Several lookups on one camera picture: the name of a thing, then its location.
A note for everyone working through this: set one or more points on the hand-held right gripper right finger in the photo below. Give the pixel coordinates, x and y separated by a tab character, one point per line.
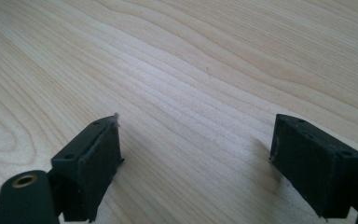
317	174

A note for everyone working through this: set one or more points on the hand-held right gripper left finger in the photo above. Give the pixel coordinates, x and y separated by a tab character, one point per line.
88	168

